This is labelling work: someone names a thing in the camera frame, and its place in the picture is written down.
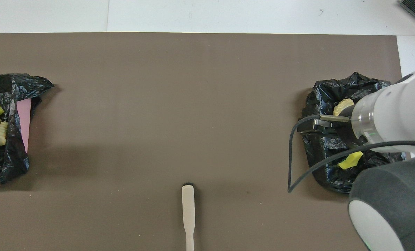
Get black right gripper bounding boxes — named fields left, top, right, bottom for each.
left=297, top=105, right=367, bottom=147

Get right black trash bag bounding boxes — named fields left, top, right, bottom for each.
left=301, top=72, right=406, bottom=194

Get black plastic trash bag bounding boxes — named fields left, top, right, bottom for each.
left=0, top=73, right=54, bottom=185

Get brown table mat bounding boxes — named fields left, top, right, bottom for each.
left=0, top=32, right=415, bottom=251

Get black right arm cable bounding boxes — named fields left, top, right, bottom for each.
left=287, top=114, right=415, bottom=193

